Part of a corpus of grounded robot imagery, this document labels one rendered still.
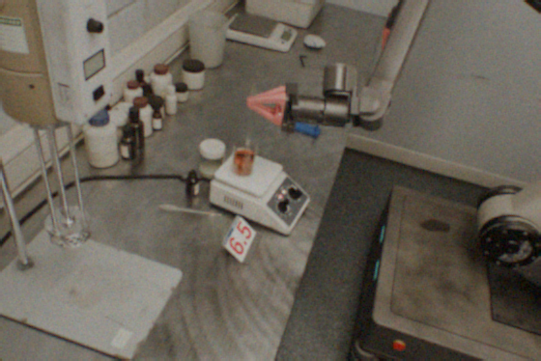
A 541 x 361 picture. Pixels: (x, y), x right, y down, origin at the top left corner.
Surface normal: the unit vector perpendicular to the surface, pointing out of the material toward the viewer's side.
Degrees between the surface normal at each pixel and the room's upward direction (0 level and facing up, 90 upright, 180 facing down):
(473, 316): 0
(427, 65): 90
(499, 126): 90
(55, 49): 90
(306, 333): 0
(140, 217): 0
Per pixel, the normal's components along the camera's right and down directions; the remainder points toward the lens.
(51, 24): -0.28, 0.58
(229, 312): 0.14, -0.76
